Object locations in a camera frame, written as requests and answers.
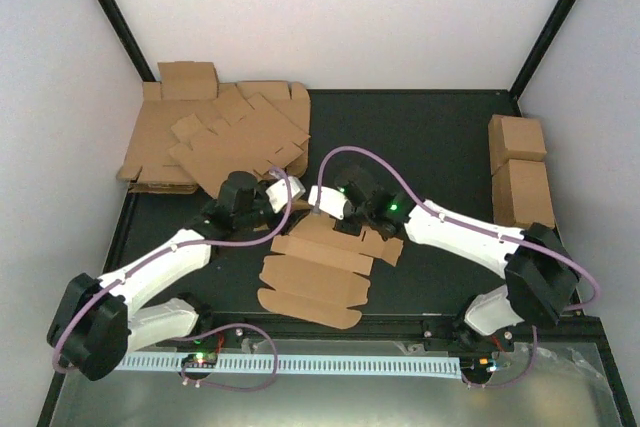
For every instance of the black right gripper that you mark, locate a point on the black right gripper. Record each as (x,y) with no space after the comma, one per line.
(347,229)

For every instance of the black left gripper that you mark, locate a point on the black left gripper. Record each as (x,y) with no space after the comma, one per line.
(273,225)

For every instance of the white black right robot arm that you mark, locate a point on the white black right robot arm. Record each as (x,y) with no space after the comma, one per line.
(537,283)

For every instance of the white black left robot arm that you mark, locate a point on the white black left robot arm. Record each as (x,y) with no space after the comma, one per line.
(102,319)

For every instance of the folded cardboard box front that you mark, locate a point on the folded cardboard box front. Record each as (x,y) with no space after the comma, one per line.
(521,195)

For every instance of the small folded cardboard box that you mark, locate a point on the small folded cardboard box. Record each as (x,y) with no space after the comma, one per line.
(188,80)

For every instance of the loose top cardboard blank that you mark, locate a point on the loose top cardboard blank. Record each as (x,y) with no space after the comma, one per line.
(235,133)

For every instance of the stack of flat cardboard blanks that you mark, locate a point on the stack of flat cardboard blanks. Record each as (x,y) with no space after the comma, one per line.
(148,167)

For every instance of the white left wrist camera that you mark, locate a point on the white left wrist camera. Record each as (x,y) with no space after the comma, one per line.
(281,192)

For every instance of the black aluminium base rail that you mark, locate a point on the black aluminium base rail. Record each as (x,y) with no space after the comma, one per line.
(435,331)

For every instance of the light blue slotted cable duct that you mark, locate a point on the light blue slotted cable duct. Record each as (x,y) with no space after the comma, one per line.
(287,364)

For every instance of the metal base plate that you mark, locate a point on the metal base plate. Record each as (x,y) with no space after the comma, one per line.
(565,387)

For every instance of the black left corner frame post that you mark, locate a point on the black left corner frame post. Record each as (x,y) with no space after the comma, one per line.
(120,27)

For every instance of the black corner frame post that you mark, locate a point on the black corner frame post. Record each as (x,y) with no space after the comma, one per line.
(547,35)
(120,27)

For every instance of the black right corner frame post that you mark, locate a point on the black right corner frame post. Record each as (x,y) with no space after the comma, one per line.
(547,35)

